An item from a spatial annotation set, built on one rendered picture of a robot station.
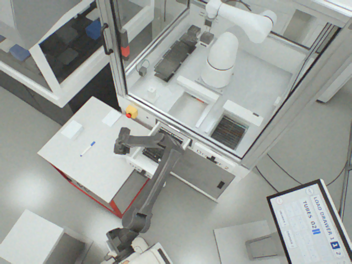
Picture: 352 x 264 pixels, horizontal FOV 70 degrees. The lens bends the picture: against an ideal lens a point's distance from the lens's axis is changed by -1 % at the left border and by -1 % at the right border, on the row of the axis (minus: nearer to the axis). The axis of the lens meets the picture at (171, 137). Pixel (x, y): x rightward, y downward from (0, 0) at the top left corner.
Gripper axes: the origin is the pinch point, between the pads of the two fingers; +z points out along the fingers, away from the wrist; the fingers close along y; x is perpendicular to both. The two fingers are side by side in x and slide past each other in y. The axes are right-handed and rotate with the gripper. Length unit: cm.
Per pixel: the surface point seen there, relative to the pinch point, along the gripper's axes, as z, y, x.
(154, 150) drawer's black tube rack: -6.1, -20.5, -0.5
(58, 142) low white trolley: 6.4, 47.1, -7.8
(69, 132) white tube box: 1.3, 38.7, -13.5
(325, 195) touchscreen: -41, -107, 33
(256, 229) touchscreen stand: 74, -115, 37
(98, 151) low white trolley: 5.7, 18.3, -2.6
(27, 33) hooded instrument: -61, 47, -39
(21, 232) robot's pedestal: 4, 55, 52
